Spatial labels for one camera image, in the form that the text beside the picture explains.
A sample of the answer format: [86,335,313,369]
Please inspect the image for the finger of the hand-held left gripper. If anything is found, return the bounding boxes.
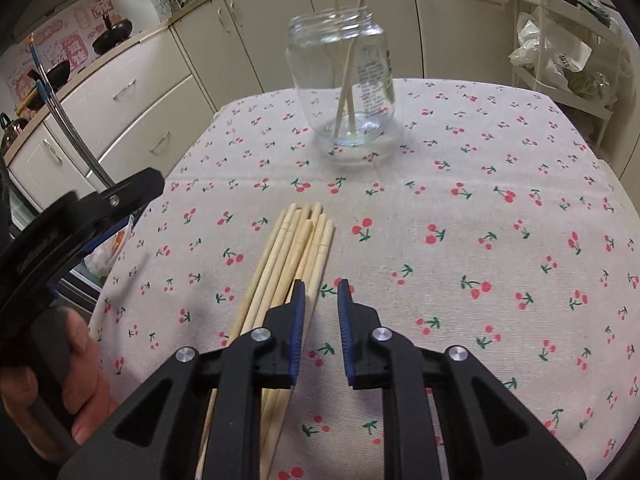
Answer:
[95,167,166,218]

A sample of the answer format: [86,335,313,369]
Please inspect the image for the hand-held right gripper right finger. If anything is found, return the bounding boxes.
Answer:
[336,279,586,480]

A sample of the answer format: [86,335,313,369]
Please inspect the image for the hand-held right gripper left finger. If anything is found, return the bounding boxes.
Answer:
[57,280,307,480]

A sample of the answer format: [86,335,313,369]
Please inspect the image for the bundle of wooden chopsticks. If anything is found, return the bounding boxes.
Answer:
[192,202,336,480]

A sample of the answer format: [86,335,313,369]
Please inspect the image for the clear glass jar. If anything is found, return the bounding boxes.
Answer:
[285,6,397,149]

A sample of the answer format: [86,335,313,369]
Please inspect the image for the person's left hand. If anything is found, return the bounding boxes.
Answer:
[0,308,119,461]

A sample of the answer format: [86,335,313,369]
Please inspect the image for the plastic bag with orange contents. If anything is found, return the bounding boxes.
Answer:
[85,215,136,278]

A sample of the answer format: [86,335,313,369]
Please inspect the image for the cream kitchen drawer cabinet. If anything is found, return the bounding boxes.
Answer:
[6,25,217,211]

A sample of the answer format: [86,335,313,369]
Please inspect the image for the metal pole with blue grip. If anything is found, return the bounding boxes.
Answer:
[35,79,116,188]
[27,35,108,186]

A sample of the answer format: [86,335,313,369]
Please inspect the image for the copper kettle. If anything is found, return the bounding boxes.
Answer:
[0,112,29,152]

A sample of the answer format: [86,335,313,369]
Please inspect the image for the black frying pan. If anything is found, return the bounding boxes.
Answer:
[27,60,72,94]

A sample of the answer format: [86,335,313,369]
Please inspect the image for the black wok with lid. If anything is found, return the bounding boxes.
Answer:
[91,12,135,56]

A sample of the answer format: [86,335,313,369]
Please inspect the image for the cherry print tablecloth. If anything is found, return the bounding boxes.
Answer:
[90,77,640,480]

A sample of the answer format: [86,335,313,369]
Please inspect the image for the cream kitchen door cabinet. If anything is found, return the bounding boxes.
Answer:
[169,0,521,107]

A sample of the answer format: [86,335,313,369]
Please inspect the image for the white plastic bag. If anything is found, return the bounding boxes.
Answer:
[509,12,594,89]

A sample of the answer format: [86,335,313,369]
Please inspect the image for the bag of green vegetables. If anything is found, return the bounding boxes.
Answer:
[565,70,617,103]

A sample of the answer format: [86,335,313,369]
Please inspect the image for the white storage rack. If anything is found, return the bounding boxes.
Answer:
[510,0,632,151]

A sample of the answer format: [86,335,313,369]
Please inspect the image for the pink wall stickers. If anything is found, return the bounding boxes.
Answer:
[5,0,119,102]

